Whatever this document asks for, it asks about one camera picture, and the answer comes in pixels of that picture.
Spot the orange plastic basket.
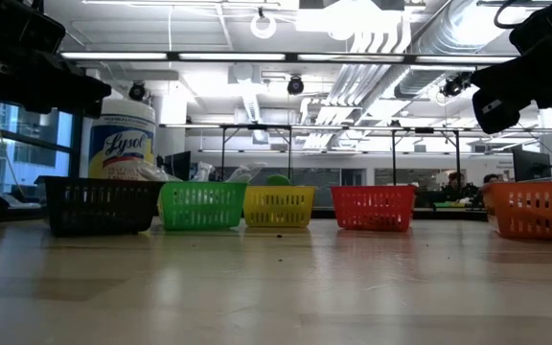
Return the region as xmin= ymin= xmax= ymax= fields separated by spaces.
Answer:
xmin=479 ymin=180 xmax=552 ymax=242

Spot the blue white bagged toothbrush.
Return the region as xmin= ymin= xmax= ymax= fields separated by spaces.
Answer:
xmin=134 ymin=160 xmax=181 ymax=182
xmin=225 ymin=161 xmax=268 ymax=184

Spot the black overhead camera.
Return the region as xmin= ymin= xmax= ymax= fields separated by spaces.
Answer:
xmin=287 ymin=75 xmax=306 ymax=97

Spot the red plastic basket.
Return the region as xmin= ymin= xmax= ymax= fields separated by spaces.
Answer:
xmin=330 ymin=185 xmax=419 ymax=233

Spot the large window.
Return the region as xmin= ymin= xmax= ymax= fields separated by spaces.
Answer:
xmin=0 ymin=98 xmax=85 ymax=207

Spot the overhead LED light bar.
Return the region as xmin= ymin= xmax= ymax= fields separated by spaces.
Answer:
xmin=59 ymin=49 xmax=517 ymax=67

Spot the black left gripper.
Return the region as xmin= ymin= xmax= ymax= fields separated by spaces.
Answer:
xmin=0 ymin=42 xmax=113 ymax=120

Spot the black ceiling camera cluster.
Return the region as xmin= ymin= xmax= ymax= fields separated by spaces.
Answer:
xmin=440 ymin=71 xmax=473 ymax=99

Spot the distant black station frame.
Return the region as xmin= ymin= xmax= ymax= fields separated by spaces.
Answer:
xmin=218 ymin=123 xmax=463 ymax=186

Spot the round pendant lamp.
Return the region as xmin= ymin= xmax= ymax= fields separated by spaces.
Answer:
xmin=250 ymin=7 xmax=278 ymax=40

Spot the black monitor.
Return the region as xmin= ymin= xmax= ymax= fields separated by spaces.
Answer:
xmin=512 ymin=148 xmax=552 ymax=183
xmin=163 ymin=150 xmax=193 ymax=183

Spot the yellow plastic basket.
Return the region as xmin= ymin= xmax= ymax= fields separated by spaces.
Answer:
xmin=242 ymin=185 xmax=317 ymax=229

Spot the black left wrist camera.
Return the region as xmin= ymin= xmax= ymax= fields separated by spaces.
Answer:
xmin=0 ymin=0 xmax=66 ymax=55

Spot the black plastic basket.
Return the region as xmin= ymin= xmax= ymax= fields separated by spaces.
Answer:
xmin=35 ymin=175 xmax=166 ymax=238

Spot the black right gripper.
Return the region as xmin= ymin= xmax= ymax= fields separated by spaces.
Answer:
xmin=470 ymin=47 xmax=552 ymax=135

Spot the green plastic basket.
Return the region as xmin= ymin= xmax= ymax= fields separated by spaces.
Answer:
xmin=157 ymin=180 xmax=248 ymax=231

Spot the Lysol wipes canister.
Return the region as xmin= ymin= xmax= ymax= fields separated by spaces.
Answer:
xmin=87 ymin=98 xmax=157 ymax=182

